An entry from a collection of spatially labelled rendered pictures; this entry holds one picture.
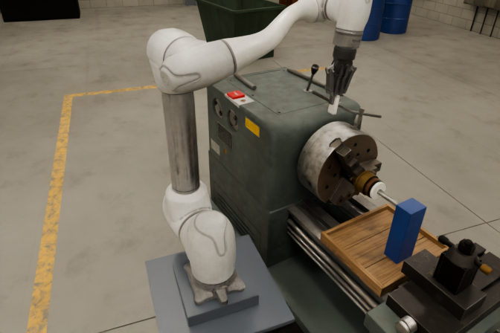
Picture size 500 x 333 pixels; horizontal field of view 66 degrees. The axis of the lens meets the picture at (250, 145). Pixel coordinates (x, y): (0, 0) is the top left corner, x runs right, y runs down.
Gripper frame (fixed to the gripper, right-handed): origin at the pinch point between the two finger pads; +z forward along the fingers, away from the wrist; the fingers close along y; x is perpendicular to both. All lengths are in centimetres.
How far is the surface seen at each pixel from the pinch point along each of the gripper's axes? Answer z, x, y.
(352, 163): 19.5, -10.5, 4.8
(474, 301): 34, -64, 3
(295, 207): 50, 8, -2
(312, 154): 20.4, 1.1, -4.1
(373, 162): 24.0, -7.4, 20.7
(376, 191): 26.4, -20.7, 8.7
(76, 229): 143, 149, -74
